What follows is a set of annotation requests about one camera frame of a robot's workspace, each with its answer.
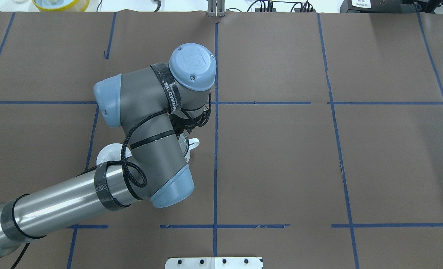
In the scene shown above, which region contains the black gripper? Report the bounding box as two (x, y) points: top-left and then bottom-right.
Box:
(169, 106), (211, 136)

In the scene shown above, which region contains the white enamel cup lid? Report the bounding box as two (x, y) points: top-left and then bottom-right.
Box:
(96, 143), (123, 165)

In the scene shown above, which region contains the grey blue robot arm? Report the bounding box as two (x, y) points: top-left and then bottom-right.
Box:
(0, 43), (217, 258)

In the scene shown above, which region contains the white enamel cup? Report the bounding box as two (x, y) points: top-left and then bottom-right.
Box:
(188, 138), (200, 163)

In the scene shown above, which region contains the yellow tape roll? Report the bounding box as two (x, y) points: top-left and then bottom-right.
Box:
(32, 0), (90, 12)

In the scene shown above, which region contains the black equipment box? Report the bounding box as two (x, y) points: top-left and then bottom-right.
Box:
(340, 0), (422, 14)

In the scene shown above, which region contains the aluminium frame post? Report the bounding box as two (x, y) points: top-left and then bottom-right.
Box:
(207, 0), (226, 18)

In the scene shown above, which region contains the black cable connector block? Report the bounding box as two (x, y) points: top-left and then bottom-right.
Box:
(291, 1), (316, 13)
(250, 0), (276, 13)

